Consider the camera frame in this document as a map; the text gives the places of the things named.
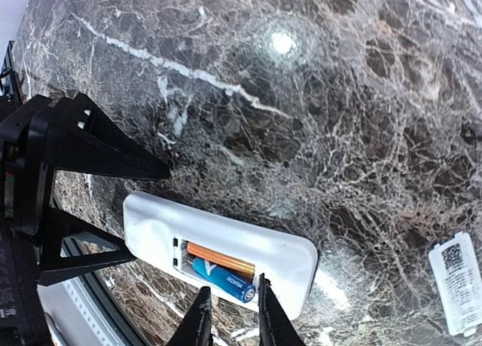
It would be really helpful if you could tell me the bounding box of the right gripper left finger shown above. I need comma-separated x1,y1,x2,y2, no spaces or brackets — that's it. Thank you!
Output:
166,286,213,346

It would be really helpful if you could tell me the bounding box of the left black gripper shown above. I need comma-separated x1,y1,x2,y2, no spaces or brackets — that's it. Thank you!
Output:
1,93,170,345

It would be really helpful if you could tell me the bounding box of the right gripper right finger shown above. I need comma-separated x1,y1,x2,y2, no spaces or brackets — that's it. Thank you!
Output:
258,274,305,346

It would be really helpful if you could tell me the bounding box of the blue battery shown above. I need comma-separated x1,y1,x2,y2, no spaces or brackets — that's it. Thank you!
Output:
191,257,256,303

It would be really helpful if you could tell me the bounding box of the orange battery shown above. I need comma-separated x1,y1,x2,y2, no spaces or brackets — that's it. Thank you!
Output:
187,242,255,276

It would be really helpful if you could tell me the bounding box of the white remote control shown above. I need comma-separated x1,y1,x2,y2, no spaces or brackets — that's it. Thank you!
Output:
123,192,317,320

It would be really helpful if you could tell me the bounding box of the white battery cover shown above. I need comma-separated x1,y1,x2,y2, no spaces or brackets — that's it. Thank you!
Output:
429,232,481,337

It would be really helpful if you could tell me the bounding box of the white slotted cable duct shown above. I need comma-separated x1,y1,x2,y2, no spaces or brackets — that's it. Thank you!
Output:
38,277,125,346

